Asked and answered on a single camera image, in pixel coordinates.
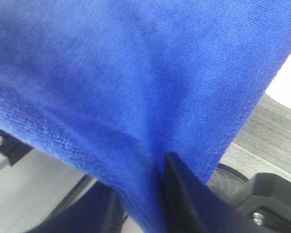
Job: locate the blue microfibre towel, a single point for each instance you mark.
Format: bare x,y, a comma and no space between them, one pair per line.
111,86

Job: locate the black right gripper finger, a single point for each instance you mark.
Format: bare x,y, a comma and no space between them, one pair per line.
180,211

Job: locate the black bracket with screw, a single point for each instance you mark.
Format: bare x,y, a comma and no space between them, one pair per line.
12,148

